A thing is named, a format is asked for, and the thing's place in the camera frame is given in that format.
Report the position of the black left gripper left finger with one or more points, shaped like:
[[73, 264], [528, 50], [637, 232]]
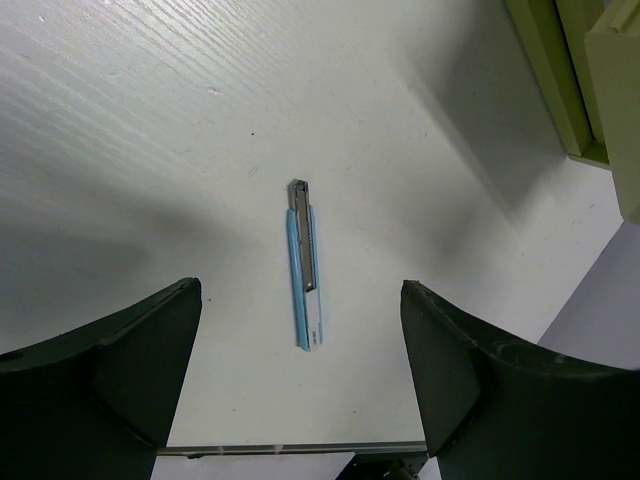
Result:
[[98, 402]]

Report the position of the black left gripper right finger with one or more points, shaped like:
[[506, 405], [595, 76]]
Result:
[[495, 406]]

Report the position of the light blue pen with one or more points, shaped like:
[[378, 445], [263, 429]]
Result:
[[305, 283]]

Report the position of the green top drawer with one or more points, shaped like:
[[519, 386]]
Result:
[[603, 41]]

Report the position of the green metal drawer chest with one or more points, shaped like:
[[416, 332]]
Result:
[[552, 35]]

